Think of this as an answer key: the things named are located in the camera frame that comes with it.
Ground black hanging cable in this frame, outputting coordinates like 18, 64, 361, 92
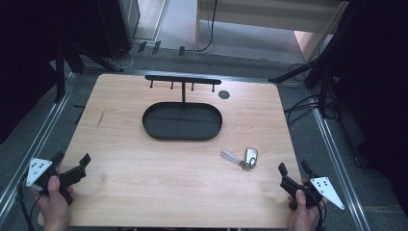
184, 0, 219, 54

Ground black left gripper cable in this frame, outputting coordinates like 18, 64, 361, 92
16, 179, 44, 231

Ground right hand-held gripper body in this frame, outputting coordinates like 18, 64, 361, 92
279, 175, 346, 212

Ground person's left hand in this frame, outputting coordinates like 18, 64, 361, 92
30, 174, 77, 231

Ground metal floor rail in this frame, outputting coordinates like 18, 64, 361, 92
307, 90, 373, 231
0, 71, 78, 222

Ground black key rack with tray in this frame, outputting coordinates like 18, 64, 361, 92
141, 74, 224, 141

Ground black metal stand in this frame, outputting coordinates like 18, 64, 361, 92
268, 0, 357, 120
51, 39, 125, 104

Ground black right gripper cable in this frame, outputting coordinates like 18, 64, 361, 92
315, 198, 329, 231

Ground black floor cables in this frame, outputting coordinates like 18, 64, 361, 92
283, 62, 340, 128

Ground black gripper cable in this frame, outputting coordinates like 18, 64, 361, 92
16, 179, 44, 231
315, 198, 329, 231

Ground silver car key with strap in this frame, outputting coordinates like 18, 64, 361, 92
219, 146, 260, 172

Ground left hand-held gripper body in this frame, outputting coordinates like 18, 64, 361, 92
24, 157, 89, 207

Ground white furniture frame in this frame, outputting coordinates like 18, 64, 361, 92
193, 0, 350, 64

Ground white floor cable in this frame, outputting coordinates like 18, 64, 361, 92
107, 44, 138, 70

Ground person's right hand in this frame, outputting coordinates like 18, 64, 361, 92
286, 178, 329, 231

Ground dark cabinet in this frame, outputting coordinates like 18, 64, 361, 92
95, 0, 142, 60

